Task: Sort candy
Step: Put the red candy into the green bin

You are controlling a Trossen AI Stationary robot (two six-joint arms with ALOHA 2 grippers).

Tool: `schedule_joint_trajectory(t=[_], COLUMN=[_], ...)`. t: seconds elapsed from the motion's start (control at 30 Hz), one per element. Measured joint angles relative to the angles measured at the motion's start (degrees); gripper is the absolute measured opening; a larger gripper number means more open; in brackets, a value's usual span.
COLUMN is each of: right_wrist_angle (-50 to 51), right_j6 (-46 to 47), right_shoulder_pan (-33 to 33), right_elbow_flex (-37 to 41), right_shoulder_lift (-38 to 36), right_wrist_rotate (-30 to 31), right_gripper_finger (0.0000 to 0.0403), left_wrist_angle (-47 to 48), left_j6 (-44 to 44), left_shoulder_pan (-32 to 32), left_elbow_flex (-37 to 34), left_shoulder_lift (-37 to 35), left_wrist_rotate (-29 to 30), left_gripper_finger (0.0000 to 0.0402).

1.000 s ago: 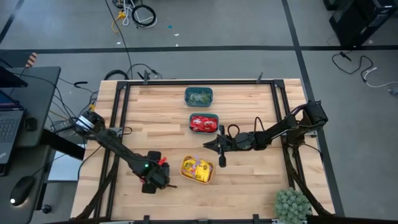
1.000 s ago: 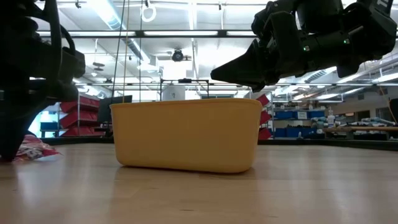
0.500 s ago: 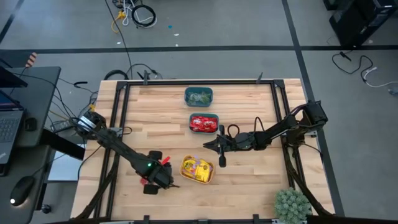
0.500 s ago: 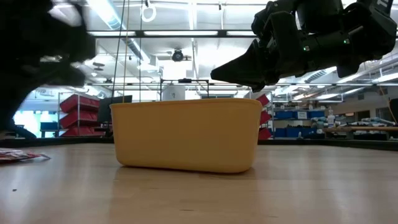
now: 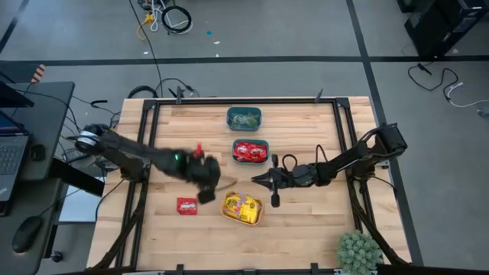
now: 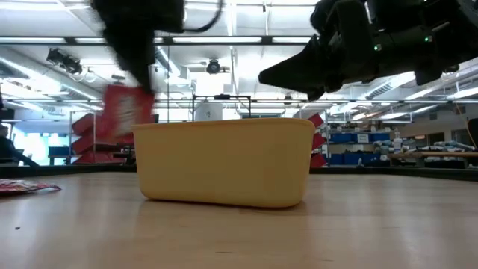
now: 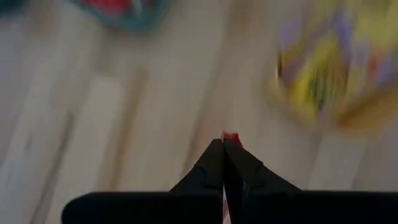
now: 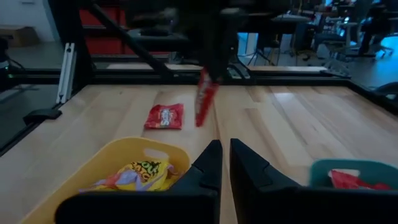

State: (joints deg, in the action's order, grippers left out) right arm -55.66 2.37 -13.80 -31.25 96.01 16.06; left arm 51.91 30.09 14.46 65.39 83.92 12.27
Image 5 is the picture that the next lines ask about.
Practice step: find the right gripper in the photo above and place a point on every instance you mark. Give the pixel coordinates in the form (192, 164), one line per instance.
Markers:
(294, 177)

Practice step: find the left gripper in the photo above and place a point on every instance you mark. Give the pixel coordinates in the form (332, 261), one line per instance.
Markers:
(202, 172)

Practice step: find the red Skittles candy pack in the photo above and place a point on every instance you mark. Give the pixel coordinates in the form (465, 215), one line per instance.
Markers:
(259, 158)
(186, 206)
(242, 148)
(244, 157)
(259, 149)

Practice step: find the orange plastic bin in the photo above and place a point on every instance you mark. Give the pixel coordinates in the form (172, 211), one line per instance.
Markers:
(224, 209)

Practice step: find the teal plastic bin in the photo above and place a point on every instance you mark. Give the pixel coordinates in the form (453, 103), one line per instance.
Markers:
(250, 140)

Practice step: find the clear green candy pack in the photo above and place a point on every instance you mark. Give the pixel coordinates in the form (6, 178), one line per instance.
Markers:
(253, 119)
(236, 120)
(244, 125)

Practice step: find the dark blue plastic bin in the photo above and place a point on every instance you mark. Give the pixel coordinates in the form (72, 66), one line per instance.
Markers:
(244, 108)

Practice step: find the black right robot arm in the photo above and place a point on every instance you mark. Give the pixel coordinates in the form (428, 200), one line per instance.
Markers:
(355, 160)

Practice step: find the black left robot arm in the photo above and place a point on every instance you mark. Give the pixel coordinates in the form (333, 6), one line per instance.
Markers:
(126, 151)

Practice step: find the green artificial succulent plant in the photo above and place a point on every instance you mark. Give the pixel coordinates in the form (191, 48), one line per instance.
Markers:
(359, 252)

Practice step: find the black desk support bar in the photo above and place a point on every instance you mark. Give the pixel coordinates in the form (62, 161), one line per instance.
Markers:
(80, 179)

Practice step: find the white flat board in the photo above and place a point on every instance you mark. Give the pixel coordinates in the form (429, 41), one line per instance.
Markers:
(78, 208)

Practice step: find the grey power strip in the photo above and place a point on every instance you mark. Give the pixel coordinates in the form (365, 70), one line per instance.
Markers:
(74, 154)

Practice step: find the black round foot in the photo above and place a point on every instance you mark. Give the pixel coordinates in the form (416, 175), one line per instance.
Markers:
(57, 256)

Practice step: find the grey office desk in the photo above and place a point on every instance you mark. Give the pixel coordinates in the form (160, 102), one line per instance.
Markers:
(49, 114)

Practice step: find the small black desk device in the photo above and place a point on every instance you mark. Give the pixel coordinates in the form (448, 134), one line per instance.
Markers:
(37, 153)

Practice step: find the black computer mouse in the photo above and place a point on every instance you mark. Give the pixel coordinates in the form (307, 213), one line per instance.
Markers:
(27, 233)

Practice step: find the open black laptop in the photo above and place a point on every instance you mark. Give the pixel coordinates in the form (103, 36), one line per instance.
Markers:
(11, 160)

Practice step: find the orange striped object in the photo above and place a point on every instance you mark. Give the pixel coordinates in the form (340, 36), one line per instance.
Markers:
(39, 72)

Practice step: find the black equipment case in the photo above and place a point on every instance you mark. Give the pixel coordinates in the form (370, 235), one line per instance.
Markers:
(439, 26)

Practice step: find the black aluminium table frame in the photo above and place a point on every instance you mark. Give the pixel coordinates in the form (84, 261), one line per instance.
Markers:
(244, 101)

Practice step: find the black frame clamp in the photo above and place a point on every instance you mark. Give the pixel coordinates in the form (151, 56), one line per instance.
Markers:
(179, 269)
(314, 268)
(179, 97)
(318, 98)

